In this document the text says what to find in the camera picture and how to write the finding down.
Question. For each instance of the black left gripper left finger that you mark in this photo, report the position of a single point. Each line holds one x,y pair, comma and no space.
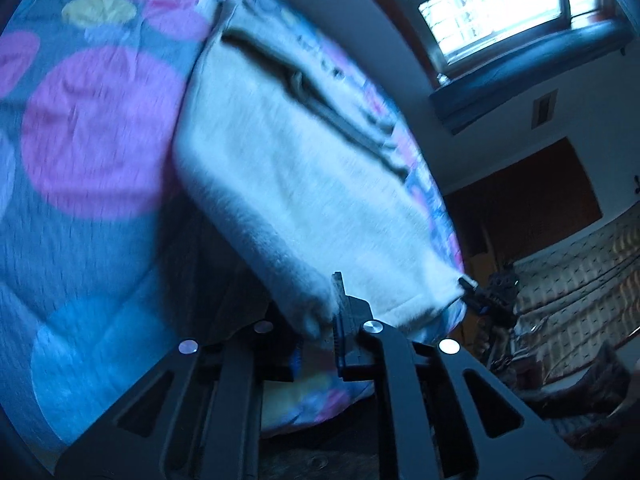
196,415

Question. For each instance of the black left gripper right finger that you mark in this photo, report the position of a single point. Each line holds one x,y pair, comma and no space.
441,414

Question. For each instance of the light grey knit sweater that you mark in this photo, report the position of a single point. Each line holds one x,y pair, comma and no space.
306,186

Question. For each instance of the person's right hand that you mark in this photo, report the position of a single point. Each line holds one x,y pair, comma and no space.
487,345

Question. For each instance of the dark wooden doorway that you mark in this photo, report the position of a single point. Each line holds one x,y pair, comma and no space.
523,208

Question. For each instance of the patterned sofa cover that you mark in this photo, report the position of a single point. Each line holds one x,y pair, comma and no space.
578,297

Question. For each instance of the colourful circle pattern bedsheet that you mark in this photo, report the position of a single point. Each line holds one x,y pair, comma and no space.
101,252

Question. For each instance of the brown framed window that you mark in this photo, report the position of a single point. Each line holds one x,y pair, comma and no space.
453,37

